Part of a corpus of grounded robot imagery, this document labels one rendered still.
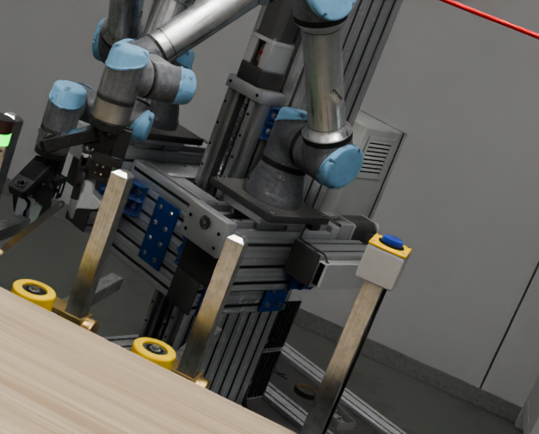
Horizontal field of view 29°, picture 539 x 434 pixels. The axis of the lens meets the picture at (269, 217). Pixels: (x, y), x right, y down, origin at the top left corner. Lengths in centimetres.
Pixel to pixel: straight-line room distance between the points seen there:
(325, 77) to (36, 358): 92
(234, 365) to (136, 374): 127
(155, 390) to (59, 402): 19
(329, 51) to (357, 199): 81
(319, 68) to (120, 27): 66
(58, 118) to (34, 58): 266
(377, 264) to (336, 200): 110
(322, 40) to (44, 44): 285
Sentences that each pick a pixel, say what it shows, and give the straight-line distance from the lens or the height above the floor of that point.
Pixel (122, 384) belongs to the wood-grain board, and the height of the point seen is 90.
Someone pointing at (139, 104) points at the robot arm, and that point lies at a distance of 236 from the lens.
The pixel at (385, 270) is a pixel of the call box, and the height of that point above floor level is 118.
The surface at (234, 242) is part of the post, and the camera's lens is 186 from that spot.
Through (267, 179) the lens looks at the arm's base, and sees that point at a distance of 245.
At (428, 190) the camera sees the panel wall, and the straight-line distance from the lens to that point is 450.
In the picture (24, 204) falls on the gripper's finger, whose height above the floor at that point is 89.
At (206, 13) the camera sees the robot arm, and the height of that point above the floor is 143.
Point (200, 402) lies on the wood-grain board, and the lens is 172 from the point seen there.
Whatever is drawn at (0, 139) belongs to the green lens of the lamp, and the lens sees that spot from 197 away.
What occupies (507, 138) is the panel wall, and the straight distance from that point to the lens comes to 445.
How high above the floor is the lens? 167
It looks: 16 degrees down
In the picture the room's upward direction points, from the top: 21 degrees clockwise
